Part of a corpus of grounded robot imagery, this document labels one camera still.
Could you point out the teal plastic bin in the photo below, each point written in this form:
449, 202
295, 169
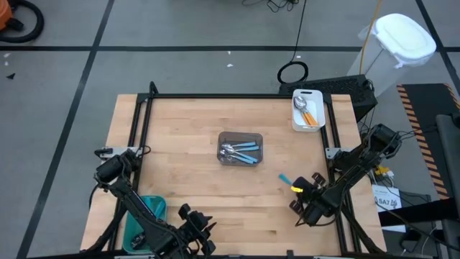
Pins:
157, 205

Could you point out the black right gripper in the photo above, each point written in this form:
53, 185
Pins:
312, 198

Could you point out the dark grey stand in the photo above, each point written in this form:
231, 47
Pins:
451, 151

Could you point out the orange vacuum cleaner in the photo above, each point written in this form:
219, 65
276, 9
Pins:
3, 16

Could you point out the white paper label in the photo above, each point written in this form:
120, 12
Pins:
386, 201

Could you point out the power strip yellow plugs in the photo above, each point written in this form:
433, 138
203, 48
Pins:
382, 172

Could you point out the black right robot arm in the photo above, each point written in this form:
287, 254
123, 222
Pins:
359, 165

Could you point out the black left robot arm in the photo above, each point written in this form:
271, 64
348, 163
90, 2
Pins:
140, 212

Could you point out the grey translucent plastic bin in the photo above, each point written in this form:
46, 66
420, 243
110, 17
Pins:
239, 137

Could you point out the black mat striped edge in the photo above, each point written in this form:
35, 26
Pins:
424, 104

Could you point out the white plastic bin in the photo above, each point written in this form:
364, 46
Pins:
320, 99

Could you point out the black metal beam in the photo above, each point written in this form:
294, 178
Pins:
413, 214

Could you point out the silver mounting plate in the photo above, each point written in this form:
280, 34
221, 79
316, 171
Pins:
332, 153
115, 151

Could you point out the white lidded trash bin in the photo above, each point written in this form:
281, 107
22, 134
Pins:
402, 37

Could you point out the black scrap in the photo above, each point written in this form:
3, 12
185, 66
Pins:
10, 75

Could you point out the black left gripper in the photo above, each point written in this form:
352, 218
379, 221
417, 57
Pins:
194, 228

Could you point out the black metal table frame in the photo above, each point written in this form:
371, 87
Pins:
233, 96

